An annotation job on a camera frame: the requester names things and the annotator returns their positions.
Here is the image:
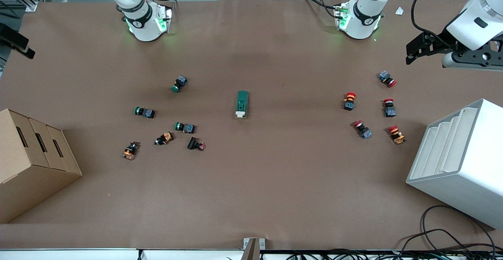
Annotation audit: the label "white table frame rail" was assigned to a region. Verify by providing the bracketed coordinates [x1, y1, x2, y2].
[0, 248, 252, 260]

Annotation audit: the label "metal table edge bracket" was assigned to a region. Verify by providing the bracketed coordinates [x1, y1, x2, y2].
[242, 237, 266, 260]

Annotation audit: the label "brown cardboard slotted box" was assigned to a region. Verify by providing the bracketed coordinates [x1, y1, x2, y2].
[0, 108, 83, 224]

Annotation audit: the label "black cable with metal connector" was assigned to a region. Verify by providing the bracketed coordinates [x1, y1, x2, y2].
[301, 0, 343, 17]

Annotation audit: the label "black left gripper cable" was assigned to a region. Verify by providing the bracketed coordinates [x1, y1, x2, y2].
[411, 0, 452, 42]

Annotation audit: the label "black selector switch orange block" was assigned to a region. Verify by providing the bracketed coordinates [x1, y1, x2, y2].
[154, 132, 174, 146]
[122, 141, 140, 161]

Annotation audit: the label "black floor cable bundle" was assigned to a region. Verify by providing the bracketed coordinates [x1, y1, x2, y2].
[283, 229, 503, 260]

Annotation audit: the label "black looped floor cable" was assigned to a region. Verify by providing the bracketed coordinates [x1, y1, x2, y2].
[421, 205, 496, 253]

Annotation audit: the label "white compartment storage bin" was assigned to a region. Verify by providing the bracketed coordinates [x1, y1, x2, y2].
[406, 99, 503, 230]

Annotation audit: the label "green load switch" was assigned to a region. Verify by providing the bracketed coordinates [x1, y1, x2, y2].
[236, 90, 250, 119]

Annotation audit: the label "black square button red terminals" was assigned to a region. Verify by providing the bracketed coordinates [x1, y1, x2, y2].
[187, 136, 206, 151]

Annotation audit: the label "green push button blue block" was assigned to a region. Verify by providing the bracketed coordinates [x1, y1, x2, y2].
[171, 75, 188, 93]
[174, 122, 196, 134]
[134, 106, 156, 119]

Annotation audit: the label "red button orange contact block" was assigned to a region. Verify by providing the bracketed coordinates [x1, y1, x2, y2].
[387, 125, 406, 145]

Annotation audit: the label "brown table cover sheet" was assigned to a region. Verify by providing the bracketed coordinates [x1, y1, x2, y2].
[0, 0, 503, 251]

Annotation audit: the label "red mushroom button blue block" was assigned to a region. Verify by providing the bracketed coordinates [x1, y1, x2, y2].
[383, 99, 397, 118]
[378, 71, 397, 88]
[352, 121, 373, 139]

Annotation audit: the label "red button orange collar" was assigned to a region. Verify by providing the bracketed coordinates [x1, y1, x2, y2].
[343, 92, 357, 111]

